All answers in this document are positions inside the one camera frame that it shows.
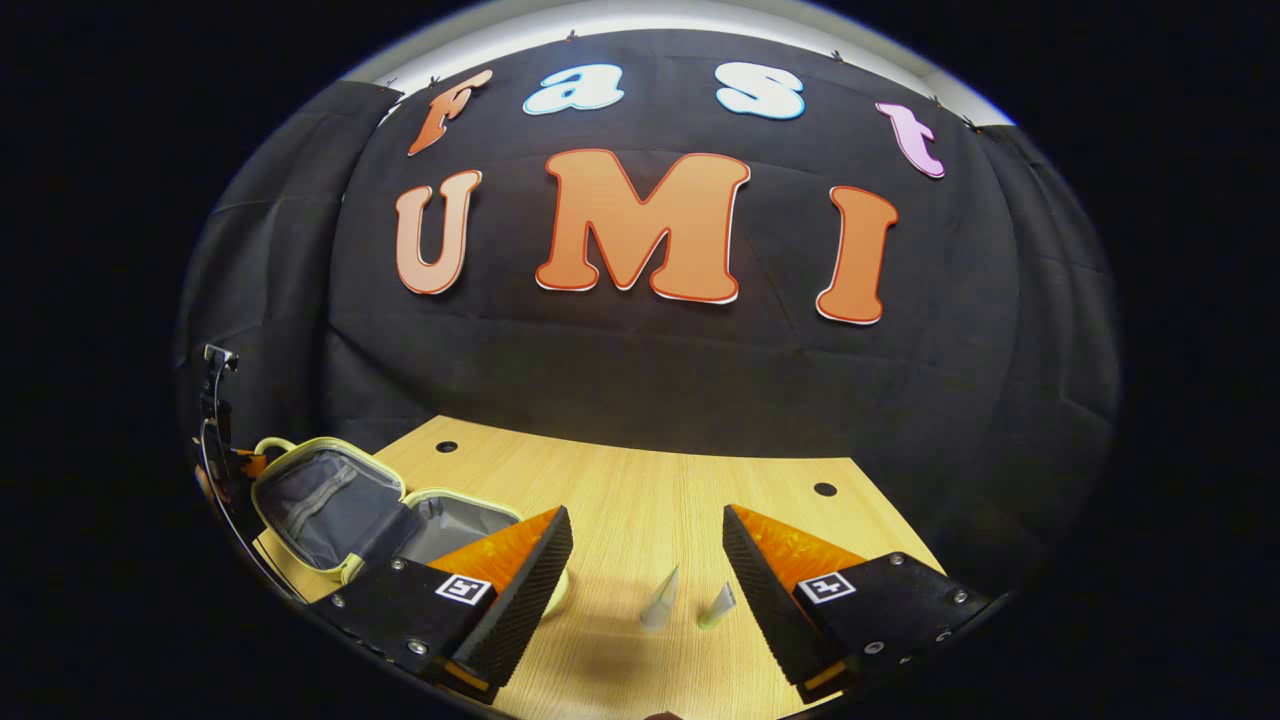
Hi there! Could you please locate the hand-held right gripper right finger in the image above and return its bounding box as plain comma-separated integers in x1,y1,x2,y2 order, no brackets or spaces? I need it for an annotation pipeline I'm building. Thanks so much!
722,503,996,706

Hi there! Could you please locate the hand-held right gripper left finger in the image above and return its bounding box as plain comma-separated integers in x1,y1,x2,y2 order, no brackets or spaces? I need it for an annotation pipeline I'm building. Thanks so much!
320,505,574,706

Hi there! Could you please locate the white tube with green cap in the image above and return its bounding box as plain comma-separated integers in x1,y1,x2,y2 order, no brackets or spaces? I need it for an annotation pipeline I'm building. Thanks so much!
697,582,738,631

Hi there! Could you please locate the cream yellow small suitcase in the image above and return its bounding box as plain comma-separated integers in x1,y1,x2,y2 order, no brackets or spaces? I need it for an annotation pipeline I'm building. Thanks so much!
250,437,571,616

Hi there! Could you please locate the iridescent green skin care tube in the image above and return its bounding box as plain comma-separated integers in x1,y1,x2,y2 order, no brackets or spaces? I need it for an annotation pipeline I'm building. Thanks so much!
640,565,683,631

